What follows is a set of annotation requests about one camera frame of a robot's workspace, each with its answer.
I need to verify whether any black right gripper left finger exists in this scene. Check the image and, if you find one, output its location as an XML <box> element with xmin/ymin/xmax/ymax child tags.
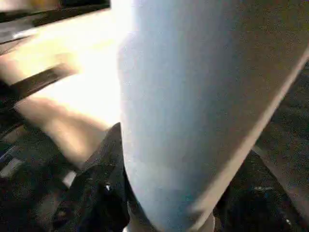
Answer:
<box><xmin>57</xmin><ymin>122</ymin><xmax>132</xmax><ymax>232</ymax></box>

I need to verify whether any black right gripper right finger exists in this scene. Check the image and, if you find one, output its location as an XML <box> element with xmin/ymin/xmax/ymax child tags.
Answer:
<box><xmin>213</xmin><ymin>149</ymin><xmax>294</xmax><ymax>232</ymax></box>

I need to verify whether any white plastic table top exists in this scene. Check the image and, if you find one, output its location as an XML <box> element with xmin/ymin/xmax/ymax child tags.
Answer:
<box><xmin>0</xmin><ymin>9</ymin><xmax>123</xmax><ymax>170</ymax></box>

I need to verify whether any white plastic table leg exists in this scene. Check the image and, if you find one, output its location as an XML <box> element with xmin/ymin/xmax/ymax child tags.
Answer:
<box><xmin>117</xmin><ymin>0</ymin><xmax>309</xmax><ymax>232</ymax></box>

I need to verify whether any black mat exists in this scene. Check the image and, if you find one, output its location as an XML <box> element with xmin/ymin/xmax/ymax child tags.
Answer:
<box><xmin>251</xmin><ymin>65</ymin><xmax>309</xmax><ymax>232</ymax></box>

